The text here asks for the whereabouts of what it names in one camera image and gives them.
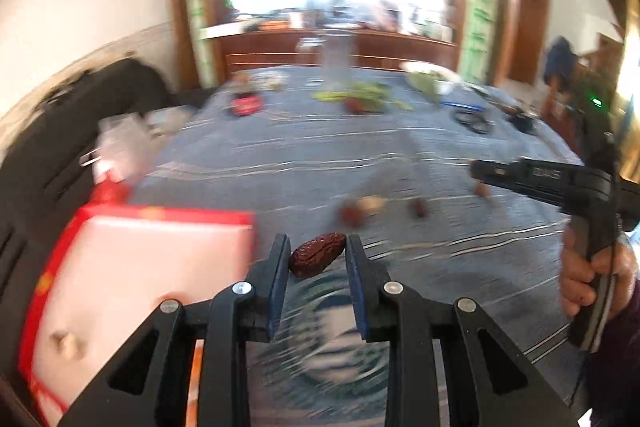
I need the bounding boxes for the red jujube date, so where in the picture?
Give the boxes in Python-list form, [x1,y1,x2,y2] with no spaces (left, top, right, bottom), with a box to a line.
[288,232,346,280]

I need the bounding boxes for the tan cylinder pastry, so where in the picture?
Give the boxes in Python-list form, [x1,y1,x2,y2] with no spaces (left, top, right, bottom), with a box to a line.
[357,195,388,216]

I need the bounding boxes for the dark brown date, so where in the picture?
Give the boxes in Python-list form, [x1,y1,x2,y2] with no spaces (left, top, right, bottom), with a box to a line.
[409,197,428,219]

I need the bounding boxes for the white candy cube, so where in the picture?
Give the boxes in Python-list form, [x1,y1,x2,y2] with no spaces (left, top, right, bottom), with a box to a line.
[50,332,86,361]

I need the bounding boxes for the person's right hand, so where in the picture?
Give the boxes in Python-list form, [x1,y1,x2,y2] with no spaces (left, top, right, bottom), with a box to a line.
[559,227,638,320]

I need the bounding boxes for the black scissors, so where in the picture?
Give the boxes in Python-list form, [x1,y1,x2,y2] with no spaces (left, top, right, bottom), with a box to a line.
[452,108,494,135]

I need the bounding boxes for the blue pen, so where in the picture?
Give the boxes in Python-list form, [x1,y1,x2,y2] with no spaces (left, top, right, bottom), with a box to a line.
[440,101,486,113]

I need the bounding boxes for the blue plaid tablecloth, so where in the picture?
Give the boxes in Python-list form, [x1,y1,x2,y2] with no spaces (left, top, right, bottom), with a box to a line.
[134,66,586,426]

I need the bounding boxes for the white bowl with greens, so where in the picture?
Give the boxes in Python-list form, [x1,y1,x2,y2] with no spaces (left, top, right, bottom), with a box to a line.
[400,61,460,102]

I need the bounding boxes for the red shallow gift box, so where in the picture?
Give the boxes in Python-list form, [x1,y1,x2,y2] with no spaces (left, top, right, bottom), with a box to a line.
[18,204,255,426]

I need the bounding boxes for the green leafy vegetable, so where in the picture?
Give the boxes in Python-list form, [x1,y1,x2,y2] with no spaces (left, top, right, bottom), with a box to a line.
[312,81,413,113]

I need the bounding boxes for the red fruit by vegetable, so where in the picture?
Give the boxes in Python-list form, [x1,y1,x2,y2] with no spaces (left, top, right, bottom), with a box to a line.
[343,98,366,115]

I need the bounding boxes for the small red labelled jar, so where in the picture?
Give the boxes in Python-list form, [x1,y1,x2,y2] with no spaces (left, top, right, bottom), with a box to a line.
[230,93,264,117]

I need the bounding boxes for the red plastic bag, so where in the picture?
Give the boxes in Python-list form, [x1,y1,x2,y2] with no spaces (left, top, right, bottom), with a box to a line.
[89,172,130,205]

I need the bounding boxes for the white plastic bag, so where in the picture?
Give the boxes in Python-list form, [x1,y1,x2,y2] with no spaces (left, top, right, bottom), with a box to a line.
[79,105,195,186]

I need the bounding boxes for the clear glass beer mug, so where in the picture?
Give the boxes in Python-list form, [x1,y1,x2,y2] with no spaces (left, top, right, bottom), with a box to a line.
[295,28,355,90]

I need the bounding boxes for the wooden sideboard shelf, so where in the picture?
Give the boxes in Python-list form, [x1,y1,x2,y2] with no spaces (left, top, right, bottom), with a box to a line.
[200,20,460,77]

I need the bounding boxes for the black leather sofa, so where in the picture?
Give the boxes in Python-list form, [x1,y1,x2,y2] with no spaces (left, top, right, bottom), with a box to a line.
[0,56,202,287]

